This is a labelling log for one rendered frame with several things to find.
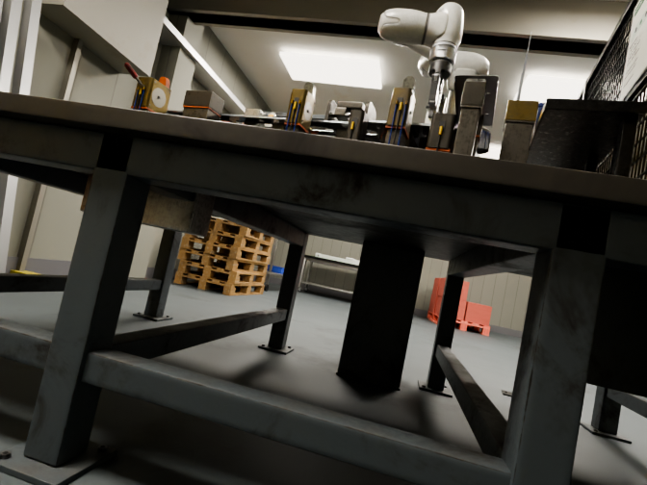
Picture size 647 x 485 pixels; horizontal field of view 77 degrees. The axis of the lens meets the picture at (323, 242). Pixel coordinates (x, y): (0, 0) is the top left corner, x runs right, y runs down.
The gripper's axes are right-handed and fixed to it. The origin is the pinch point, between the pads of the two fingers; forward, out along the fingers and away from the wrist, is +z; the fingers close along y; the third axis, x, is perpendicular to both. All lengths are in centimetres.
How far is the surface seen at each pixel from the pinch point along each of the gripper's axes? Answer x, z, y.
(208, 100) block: -76, 6, 21
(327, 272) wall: -251, 61, -639
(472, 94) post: 15.2, 10.4, 40.4
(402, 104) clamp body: -4.6, 6.3, 25.0
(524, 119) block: 28.4, 5.6, 16.9
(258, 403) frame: -8, 83, 71
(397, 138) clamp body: -4.6, 16.1, 24.0
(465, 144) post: 15.7, 22.5, 40.0
